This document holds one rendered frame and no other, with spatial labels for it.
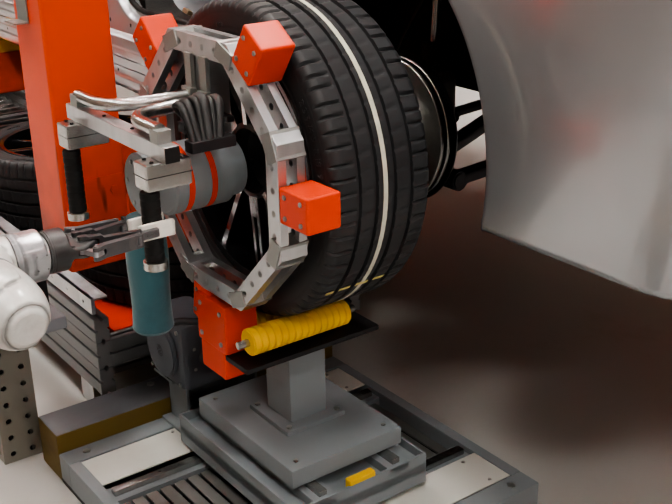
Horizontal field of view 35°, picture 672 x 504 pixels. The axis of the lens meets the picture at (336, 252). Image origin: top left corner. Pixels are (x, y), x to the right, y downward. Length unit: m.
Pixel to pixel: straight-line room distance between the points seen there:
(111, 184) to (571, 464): 1.32
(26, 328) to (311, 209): 0.55
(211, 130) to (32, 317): 0.50
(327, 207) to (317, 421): 0.70
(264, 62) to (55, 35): 0.66
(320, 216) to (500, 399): 1.27
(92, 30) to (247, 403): 0.92
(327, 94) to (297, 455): 0.82
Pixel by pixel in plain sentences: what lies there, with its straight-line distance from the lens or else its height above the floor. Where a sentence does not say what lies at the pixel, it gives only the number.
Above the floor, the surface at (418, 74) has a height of 0.99.
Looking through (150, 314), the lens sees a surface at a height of 0.53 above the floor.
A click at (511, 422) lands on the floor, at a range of 2.89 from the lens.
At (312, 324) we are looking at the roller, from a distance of 2.21.
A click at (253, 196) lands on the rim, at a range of 2.20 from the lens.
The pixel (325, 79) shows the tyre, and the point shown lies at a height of 1.06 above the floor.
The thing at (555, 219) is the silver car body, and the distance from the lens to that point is 1.93.
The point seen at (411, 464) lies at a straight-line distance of 2.42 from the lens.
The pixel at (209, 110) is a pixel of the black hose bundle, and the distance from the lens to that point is 1.89.
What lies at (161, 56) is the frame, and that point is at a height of 1.06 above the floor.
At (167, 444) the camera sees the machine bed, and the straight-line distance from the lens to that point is 2.68.
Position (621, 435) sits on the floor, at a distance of 2.89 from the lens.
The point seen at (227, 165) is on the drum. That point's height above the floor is 0.87.
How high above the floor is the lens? 1.48
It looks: 22 degrees down
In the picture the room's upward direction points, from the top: 1 degrees counter-clockwise
